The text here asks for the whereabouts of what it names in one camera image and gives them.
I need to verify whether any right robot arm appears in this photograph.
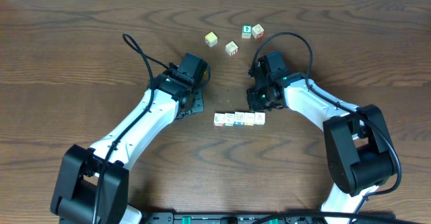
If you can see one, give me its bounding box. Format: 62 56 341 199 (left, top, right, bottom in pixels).
246 52 397 213

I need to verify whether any blue edged block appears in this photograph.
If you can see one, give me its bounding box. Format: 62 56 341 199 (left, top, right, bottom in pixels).
234 112 245 125
255 112 266 125

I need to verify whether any red sided center block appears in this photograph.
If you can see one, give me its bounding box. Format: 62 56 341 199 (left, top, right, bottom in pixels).
225 41 238 57

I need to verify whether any right black cable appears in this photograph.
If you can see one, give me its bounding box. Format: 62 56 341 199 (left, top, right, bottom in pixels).
248 32 403 215

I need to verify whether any blue edged front block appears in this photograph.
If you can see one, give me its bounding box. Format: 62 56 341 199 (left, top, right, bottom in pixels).
255 112 266 125

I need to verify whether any pale yellow block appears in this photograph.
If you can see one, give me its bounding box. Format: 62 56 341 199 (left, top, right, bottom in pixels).
244 112 255 126

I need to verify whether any green framed block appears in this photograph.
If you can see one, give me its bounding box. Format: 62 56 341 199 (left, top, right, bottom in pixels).
242 25 252 39

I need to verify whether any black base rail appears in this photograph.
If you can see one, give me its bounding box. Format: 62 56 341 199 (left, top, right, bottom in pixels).
127 211 398 224

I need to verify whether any red soccer letter block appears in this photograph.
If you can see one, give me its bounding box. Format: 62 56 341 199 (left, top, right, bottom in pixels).
252 24 264 39

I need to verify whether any left black cable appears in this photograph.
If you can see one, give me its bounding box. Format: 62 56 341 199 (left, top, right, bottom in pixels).
92 32 171 224

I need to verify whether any red edged block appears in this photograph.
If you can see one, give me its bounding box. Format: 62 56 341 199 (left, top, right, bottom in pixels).
213 113 225 126

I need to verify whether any yellow top block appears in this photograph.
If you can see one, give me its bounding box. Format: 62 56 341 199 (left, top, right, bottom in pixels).
205 32 218 47

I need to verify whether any teal edged block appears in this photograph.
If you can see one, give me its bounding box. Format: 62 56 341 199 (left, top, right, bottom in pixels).
224 113 235 126

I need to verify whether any black cable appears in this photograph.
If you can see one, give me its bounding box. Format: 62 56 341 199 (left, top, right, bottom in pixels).
92 32 171 224
248 32 403 215

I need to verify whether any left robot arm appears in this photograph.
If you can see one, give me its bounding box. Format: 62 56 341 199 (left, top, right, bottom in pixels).
51 73 202 223

